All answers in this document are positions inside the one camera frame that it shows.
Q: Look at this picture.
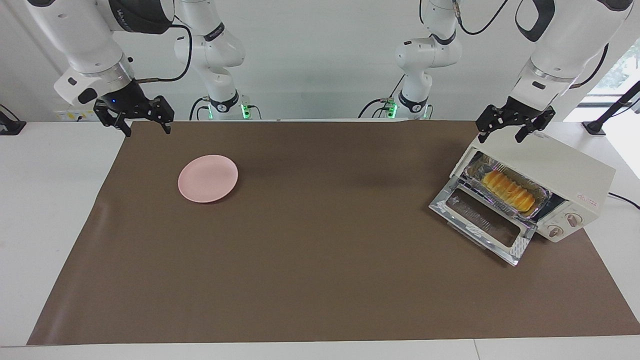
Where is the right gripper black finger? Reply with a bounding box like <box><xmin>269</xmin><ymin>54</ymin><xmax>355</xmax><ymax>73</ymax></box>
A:
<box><xmin>146</xmin><ymin>96</ymin><xmax>175</xmax><ymax>135</ymax></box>
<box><xmin>94</xmin><ymin>102</ymin><xmax>133</xmax><ymax>138</ymax></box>

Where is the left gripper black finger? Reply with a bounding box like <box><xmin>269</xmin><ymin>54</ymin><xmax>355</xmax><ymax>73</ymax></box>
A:
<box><xmin>475</xmin><ymin>105</ymin><xmax>507</xmax><ymax>145</ymax></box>
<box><xmin>515</xmin><ymin>106</ymin><xmax>557</xmax><ymax>144</ymax></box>

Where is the aluminium foil tray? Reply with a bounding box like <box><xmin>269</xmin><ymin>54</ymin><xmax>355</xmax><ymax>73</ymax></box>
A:
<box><xmin>464</xmin><ymin>152</ymin><xmax>552</xmax><ymax>221</ymax></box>

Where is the golden ridged bread loaf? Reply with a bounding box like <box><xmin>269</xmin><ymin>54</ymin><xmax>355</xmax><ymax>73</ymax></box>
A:
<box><xmin>482</xmin><ymin>170</ymin><xmax>536</xmax><ymax>213</ymax></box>

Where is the cream toaster oven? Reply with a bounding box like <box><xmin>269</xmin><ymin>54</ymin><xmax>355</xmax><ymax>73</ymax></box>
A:
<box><xmin>450</xmin><ymin>131</ymin><xmax>617</xmax><ymax>244</ymax></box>

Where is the glass oven door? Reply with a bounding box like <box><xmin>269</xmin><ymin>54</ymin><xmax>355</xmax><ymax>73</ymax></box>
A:
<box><xmin>429</xmin><ymin>176</ymin><xmax>538</xmax><ymax>267</ymax></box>

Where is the pink round plate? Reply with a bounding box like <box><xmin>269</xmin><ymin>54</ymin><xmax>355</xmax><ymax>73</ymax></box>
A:
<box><xmin>178</xmin><ymin>154</ymin><xmax>239</xmax><ymax>204</ymax></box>

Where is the bright window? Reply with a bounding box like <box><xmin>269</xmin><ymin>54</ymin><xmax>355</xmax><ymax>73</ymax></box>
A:
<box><xmin>582</xmin><ymin>37</ymin><xmax>640</xmax><ymax>123</ymax></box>

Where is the black table clamp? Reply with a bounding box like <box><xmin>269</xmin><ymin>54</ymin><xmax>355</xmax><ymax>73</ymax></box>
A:
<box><xmin>0</xmin><ymin>104</ymin><xmax>27</xmax><ymax>136</ymax></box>

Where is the brown table mat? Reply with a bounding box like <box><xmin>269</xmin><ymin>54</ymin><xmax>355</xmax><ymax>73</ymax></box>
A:
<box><xmin>27</xmin><ymin>120</ymin><xmax>640</xmax><ymax>346</ymax></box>

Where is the black base cable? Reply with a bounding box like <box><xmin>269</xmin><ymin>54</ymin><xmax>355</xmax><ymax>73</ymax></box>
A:
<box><xmin>189</xmin><ymin>96</ymin><xmax>213</xmax><ymax>121</ymax></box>
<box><xmin>357</xmin><ymin>74</ymin><xmax>407</xmax><ymax>119</ymax></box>

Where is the white wall socket box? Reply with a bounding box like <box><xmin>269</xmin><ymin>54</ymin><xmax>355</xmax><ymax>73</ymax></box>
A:
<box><xmin>54</xmin><ymin>106</ymin><xmax>102</xmax><ymax>122</ymax></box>

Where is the black camera stand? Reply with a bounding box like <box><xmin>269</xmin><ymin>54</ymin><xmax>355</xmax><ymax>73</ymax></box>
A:
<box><xmin>582</xmin><ymin>80</ymin><xmax>640</xmax><ymax>136</ymax></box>

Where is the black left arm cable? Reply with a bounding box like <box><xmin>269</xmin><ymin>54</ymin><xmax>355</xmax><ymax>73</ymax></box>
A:
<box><xmin>451</xmin><ymin>0</ymin><xmax>509</xmax><ymax>36</ymax></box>

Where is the black oven power cable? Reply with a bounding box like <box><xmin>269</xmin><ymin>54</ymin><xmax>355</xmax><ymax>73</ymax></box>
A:
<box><xmin>607</xmin><ymin>192</ymin><xmax>640</xmax><ymax>210</ymax></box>

